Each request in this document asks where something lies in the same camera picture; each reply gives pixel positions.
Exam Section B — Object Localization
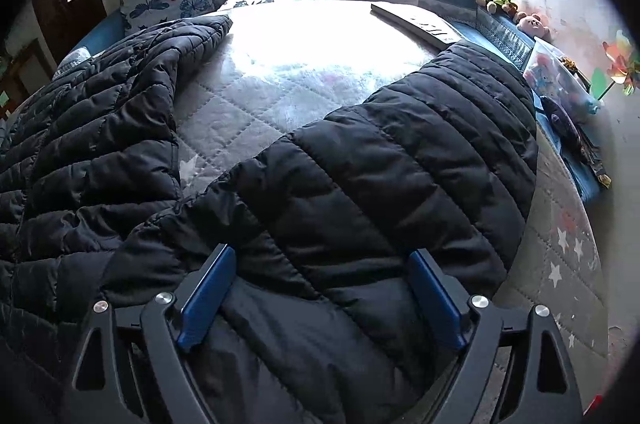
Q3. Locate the pink plush toy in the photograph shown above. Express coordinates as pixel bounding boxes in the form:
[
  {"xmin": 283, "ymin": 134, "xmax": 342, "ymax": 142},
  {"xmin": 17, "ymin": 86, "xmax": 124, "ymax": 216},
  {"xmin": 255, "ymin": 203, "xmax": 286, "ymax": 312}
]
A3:
[{"xmin": 515, "ymin": 13, "xmax": 553, "ymax": 42}]

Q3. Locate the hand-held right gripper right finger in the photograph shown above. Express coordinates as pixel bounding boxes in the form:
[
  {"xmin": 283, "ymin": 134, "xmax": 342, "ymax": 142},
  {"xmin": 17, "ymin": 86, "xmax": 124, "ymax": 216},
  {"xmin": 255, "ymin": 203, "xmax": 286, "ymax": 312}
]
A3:
[{"xmin": 407, "ymin": 249, "xmax": 586, "ymax": 424}]

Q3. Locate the dark hardcover book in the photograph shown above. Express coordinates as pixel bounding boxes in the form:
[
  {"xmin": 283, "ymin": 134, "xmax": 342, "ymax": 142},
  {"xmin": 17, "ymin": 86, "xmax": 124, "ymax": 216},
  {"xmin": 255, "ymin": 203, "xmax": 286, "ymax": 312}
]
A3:
[{"xmin": 371, "ymin": 2, "xmax": 461, "ymax": 51}]

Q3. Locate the dark purple pouch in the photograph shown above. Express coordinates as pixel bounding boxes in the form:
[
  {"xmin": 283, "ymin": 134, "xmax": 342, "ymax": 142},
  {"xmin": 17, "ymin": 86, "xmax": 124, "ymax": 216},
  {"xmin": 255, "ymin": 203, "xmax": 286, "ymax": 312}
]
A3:
[{"xmin": 539, "ymin": 96, "xmax": 596, "ymax": 162}]

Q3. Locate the black puffer jacket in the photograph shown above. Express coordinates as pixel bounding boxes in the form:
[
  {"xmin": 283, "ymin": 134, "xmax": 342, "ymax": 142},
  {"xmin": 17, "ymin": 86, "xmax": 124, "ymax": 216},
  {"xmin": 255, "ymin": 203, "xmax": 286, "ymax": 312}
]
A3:
[{"xmin": 0, "ymin": 14, "xmax": 540, "ymax": 424}]

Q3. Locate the colourful pinwheel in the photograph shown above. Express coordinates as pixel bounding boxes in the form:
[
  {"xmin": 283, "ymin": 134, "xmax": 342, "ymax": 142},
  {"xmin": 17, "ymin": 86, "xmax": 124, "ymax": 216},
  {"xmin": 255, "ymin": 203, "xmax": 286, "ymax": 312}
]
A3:
[{"xmin": 590, "ymin": 29, "xmax": 640, "ymax": 102}]

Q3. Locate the clear plastic toy bin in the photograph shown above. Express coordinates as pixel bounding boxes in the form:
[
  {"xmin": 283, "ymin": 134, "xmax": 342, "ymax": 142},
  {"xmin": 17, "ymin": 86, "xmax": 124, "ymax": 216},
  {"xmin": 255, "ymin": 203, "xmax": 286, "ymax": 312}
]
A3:
[{"xmin": 522, "ymin": 38, "xmax": 601, "ymax": 122}]

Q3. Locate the grey star quilted blanket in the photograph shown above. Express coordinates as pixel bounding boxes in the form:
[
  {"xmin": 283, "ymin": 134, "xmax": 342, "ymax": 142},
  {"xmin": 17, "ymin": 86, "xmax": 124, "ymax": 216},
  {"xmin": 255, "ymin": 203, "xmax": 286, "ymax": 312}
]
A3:
[{"xmin": 172, "ymin": 0, "xmax": 608, "ymax": 370}]

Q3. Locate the white patterned cloth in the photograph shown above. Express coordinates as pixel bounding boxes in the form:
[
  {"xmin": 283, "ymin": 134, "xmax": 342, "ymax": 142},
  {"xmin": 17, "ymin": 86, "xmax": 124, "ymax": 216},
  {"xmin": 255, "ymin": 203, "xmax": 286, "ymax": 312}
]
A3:
[{"xmin": 52, "ymin": 46, "xmax": 93, "ymax": 80}]

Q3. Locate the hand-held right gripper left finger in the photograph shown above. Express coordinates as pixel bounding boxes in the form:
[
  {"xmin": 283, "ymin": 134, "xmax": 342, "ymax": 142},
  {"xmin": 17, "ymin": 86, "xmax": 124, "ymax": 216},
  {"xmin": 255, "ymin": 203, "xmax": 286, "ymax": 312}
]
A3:
[{"xmin": 65, "ymin": 244, "xmax": 237, "ymax": 424}]

